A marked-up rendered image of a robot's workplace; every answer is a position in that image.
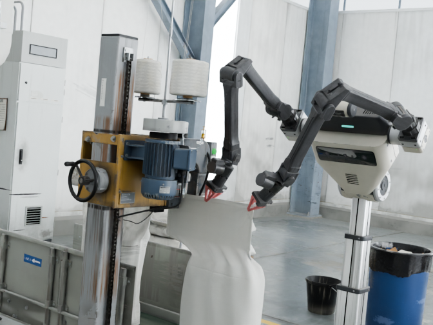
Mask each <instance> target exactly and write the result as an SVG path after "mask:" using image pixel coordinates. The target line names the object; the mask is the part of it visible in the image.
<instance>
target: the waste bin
mask: <svg viewBox="0 0 433 325"><path fill-rule="evenodd" d="M394 247H396V249H397V251H390V250H387V249H391V248H394ZM381 248H382V249H381ZM400 250H404V251H409V252H412V253H402V252H398V251H400ZM432 258H433V250H431V249H430V248H426V247H423V246H418V245H414V244H407V243H402V242H388V241H375V242H370V252H369V281H368V286H369V287H370V291H368V298H367V310H366V318H365V325H422V322H423V313H424V307H425V299H426V294H427V284H428V276H429V273H430V271H431V267H432Z"/></svg>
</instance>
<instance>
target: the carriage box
mask: <svg viewBox="0 0 433 325"><path fill-rule="evenodd" d="M145 139H156V138H151V137H149V136H148V135H142V134H135V133H131V135H123V134H119V135H112V134H106V133H95V132H93V131H88V130H83V131H82V144H81V159H87V160H89V161H90V162H91V163H93V165H94V166H95V167H99V168H102V169H104V170H106V172H107V173H108V177H109V185H108V187H107V189H106V190H105V191H104V192H102V193H95V195H94V196H93V198H92V199H90V200H89V201H88V202H90V203H94V204H100V205H103V206H109V207H112V208H133V207H145V206H166V200H156V199H148V198H145V197H143V196H142V194H141V181H140V180H142V177H145V175H144V174H143V173H142V166H143V161H125V160H124V159H123V157H124V141H125V140H135V141H145ZM93 142H94V143H104V144H114V145H117V158H116V163H112V162H102V161H94V160H91V152H92V143H93ZM89 169H90V166H89V165H88V164H86V163H80V170H81V173H82V175H83V176H85V173H86V171H88V170H89ZM131 192H135V202H134V203H124V204H121V203H120V197H121V193H131ZM89 195H90V192H89V191H88V190H86V189H85V185H83V187H82V190H81V193H80V196H79V197H80V198H87V197H88V196H89Z"/></svg>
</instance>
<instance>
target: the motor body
mask: <svg viewBox="0 0 433 325"><path fill-rule="evenodd" d="M145 142H146V143H144V158H143V166H142V173H143V174H144V175H145V177H142V180H140V181H141V194H142V196H143V197H145V198H148V199H156V200H172V199H173V198H174V197H175V196H176V193H177V185H178V183H177V180H176V179H175V172H177V169H173V167H172V162H173V151H174V150H175V148H180V146H179V145H180V141H172V140H160V139H145Z"/></svg>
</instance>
